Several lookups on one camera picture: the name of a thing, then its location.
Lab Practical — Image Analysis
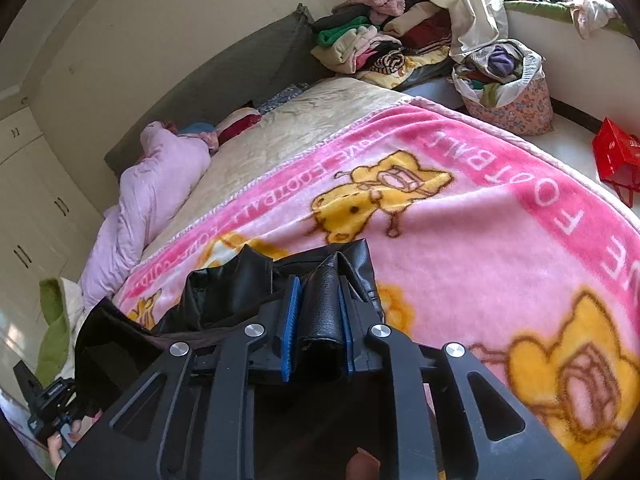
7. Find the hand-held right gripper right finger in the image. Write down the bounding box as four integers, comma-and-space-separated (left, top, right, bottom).
336, 280, 583, 480

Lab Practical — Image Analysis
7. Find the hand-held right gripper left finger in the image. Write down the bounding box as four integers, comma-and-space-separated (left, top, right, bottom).
55, 277, 303, 480

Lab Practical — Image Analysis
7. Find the black leather jacket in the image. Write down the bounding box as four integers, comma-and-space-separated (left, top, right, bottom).
75, 239, 433, 480

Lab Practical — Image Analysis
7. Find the pile of folded clothes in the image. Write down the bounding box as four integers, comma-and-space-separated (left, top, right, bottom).
310, 0, 455, 87

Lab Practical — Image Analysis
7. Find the person's left hand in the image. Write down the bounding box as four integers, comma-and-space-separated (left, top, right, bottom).
46, 416, 85, 468

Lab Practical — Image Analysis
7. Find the person's right hand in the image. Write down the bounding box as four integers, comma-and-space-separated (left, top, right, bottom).
346, 450, 381, 480

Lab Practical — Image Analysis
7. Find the green and cream blanket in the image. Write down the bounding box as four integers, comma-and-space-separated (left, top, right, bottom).
35, 277, 90, 387

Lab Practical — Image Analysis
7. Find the pink printed blanket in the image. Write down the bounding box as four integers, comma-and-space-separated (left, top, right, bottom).
112, 102, 640, 477

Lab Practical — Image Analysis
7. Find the cream bedsheet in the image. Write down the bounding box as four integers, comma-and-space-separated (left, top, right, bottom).
140, 77, 402, 262

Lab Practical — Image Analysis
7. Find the pink quilt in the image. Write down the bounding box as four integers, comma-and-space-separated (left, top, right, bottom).
80, 121, 214, 311

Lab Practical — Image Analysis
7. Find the cream wardrobe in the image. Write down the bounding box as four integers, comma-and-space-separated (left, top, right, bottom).
0, 85, 107, 401

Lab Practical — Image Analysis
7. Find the red pillow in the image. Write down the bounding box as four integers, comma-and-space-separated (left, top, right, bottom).
217, 107, 264, 144

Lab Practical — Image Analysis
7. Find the blue cloth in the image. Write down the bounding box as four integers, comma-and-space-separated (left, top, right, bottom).
177, 120, 214, 137

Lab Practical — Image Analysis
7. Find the dark floral pillow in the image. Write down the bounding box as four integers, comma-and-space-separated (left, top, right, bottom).
256, 82, 309, 114

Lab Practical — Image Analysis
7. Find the olive green headboard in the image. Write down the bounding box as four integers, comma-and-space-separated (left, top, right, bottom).
105, 4, 317, 182

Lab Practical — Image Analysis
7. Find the floral fabric basket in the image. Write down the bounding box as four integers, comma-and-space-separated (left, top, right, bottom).
452, 40, 557, 137

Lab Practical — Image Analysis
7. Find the red paper bag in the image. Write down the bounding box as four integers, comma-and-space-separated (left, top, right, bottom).
592, 117, 640, 207

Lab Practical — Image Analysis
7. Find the cream curtain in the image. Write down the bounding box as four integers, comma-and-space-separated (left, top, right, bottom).
417, 0, 510, 62

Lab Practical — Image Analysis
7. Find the green windowsill cushion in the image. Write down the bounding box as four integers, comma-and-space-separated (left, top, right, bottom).
502, 0, 632, 37

